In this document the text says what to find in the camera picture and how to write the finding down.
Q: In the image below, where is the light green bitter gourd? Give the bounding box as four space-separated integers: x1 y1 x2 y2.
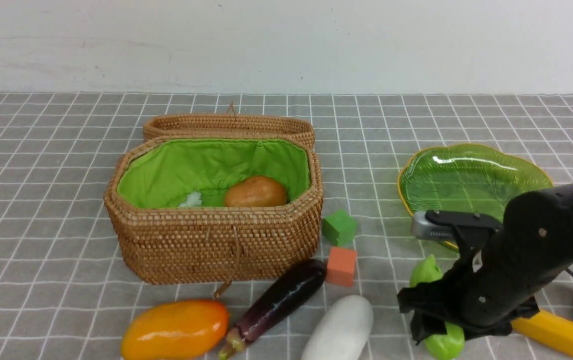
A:
408 254 465 360

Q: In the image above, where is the orange yellow mango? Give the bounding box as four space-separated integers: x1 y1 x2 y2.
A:
120 299 230 360

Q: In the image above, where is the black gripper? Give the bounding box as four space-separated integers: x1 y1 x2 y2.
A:
397 235 573 346

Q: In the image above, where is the white radish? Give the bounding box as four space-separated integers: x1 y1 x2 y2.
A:
301 294 374 360

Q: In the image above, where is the woven rattan basket green lining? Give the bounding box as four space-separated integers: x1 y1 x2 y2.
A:
104 135 324 286

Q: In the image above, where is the green foam cube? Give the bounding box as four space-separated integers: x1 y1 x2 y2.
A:
321 209 358 248

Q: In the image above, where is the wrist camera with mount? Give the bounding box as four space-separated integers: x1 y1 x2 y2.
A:
411 210 503 257

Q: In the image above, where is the orange foam cube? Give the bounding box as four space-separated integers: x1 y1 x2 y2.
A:
326 246 357 288

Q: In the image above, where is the brown potato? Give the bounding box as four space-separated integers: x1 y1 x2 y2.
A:
224 175 288 207

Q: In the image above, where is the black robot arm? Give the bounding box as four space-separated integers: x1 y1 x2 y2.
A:
397 184 573 344

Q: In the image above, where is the dark purple eggplant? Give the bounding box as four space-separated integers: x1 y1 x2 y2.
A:
218 259 327 360

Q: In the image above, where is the green glass leaf plate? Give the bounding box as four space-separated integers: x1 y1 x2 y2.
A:
397 143 553 249

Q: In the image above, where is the yellow banana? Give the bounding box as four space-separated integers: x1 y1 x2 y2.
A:
512 310 573 357

